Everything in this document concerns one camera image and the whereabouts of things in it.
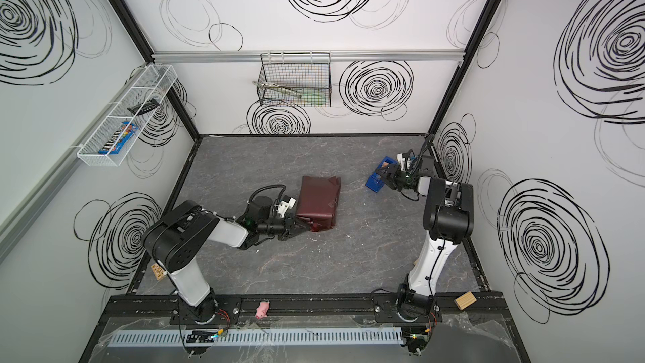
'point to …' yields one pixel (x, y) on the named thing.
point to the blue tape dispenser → (375, 182)
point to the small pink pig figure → (262, 310)
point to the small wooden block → (465, 300)
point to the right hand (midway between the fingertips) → (380, 173)
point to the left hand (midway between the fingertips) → (309, 230)
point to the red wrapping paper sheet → (317, 201)
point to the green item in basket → (313, 97)
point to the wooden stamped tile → (158, 271)
